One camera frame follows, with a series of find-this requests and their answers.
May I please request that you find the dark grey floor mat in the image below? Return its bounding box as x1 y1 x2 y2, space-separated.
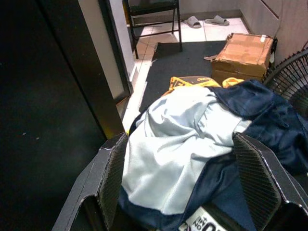
139 40 227 114

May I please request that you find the white printed bag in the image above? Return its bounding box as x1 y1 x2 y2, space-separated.
179 207 229 231

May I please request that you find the brown cardboard box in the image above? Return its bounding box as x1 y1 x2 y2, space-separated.
204 33 275 84

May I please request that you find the black fan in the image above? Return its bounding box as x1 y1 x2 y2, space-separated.
263 49 308 118

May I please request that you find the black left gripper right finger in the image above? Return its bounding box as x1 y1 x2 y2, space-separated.
232 131 308 231

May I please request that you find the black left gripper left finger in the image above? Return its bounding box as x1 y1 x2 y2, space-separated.
51 132 128 231

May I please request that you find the black folding chair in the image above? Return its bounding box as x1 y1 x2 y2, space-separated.
122 0 183 60

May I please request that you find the black cabinet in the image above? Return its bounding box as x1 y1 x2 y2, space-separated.
0 0 126 231

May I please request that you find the grey slipper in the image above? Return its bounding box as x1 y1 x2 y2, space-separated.
204 14 231 26
183 16 202 29

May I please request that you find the navy and light blue jacket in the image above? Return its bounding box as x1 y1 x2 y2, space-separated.
117 79 308 231

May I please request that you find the yellow garment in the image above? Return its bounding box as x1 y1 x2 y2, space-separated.
162 76 245 97

